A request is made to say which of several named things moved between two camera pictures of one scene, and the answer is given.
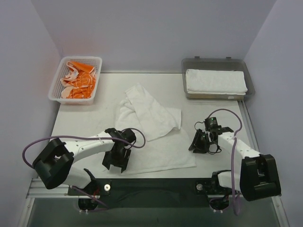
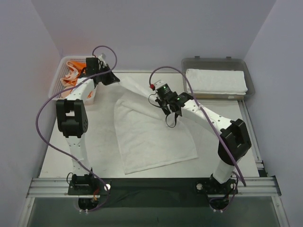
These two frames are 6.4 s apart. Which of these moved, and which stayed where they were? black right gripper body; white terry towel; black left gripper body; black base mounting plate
Moved: black right gripper body; black left gripper body
Stayed: black base mounting plate; white terry towel
